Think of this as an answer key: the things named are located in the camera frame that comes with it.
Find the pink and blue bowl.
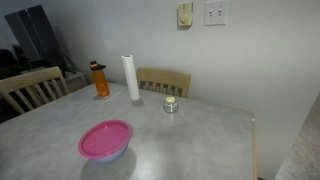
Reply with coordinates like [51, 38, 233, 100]
[77, 119, 133, 159]

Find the blue plastic bowl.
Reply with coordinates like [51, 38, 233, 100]
[89, 143, 131, 164]

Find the small silver candle jar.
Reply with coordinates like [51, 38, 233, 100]
[162, 96, 179, 114]

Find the white paper towel roll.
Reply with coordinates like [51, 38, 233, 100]
[120, 54, 141, 102]

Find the orange water bottle black cap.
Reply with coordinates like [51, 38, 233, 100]
[89, 60, 111, 98]

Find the white side cabinet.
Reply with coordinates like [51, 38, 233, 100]
[61, 70, 88, 94]

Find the wooden chair with long slats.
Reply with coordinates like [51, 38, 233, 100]
[0, 65, 70, 116]

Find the dark flat panel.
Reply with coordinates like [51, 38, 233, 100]
[3, 4, 66, 66]

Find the black clutter pile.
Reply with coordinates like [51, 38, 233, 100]
[0, 44, 51, 80]

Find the grey speckled countertop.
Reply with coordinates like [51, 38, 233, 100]
[273, 93, 320, 180]

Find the beige wall thermostat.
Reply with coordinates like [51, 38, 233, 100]
[177, 2, 194, 28]

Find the white light switch plate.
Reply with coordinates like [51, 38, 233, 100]
[203, 0, 228, 27]

